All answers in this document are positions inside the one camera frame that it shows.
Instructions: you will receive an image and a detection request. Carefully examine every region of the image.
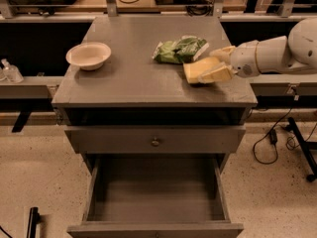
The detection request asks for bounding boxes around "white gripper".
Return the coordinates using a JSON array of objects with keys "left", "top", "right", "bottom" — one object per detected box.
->
[{"left": 198, "top": 41, "right": 260, "bottom": 83}]

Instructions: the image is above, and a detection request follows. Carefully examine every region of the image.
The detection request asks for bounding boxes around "green and yellow sponge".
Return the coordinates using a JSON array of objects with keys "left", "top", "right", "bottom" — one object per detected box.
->
[{"left": 183, "top": 57, "right": 220, "bottom": 84}]

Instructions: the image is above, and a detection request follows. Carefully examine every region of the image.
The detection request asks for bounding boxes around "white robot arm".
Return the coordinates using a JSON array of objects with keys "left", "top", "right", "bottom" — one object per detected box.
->
[{"left": 198, "top": 18, "right": 317, "bottom": 83}]

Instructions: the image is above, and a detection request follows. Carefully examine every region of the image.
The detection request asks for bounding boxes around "grey closed top drawer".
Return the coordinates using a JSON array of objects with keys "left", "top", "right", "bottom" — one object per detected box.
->
[{"left": 65, "top": 125, "right": 246, "bottom": 154}]

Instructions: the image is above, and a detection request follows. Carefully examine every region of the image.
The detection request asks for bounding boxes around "round metal drawer knob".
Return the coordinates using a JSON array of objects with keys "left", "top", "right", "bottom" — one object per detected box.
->
[{"left": 151, "top": 138, "right": 160, "bottom": 147}]

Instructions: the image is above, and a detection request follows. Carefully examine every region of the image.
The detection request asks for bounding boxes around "grey wooden drawer cabinet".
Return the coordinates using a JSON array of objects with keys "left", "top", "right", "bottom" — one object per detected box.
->
[{"left": 51, "top": 14, "right": 259, "bottom": 238}]

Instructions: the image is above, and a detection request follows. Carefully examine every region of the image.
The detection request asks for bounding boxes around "grey open middle drawer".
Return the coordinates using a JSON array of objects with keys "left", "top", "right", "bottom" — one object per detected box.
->
[{"left": 67, "top": 155, "right": 244, "bottom": 238}]

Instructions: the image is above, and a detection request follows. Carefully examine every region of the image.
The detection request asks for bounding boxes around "green chip bag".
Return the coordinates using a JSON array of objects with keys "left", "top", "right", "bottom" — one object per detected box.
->
[{"left": 152, "top": 36, "right": 209, "bottom": 64}]

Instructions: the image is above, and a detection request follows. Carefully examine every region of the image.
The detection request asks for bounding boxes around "black stand leg right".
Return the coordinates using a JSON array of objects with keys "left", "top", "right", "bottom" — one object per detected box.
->
[{"left": 288, "top": 117, "right": 317, "bottom": 182}]

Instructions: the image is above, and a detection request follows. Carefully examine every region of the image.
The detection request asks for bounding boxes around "clear sanitizer bottle left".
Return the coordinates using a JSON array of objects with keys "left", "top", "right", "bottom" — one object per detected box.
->
[{"left": 1, "top": 59, "right": 24, "bottom": 83}]

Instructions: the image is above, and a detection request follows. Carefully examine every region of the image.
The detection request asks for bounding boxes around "black object bottom left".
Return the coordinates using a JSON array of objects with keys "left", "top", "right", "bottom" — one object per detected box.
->
[{"left": 26, "top": 207, "right": 41, "bottom": 238}]

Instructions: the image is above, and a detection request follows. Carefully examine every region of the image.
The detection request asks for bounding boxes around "black power cable floor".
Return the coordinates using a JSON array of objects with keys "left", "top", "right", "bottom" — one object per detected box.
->
[{"left": 252, "top": 96, "right": 298, "bottom": 166}]

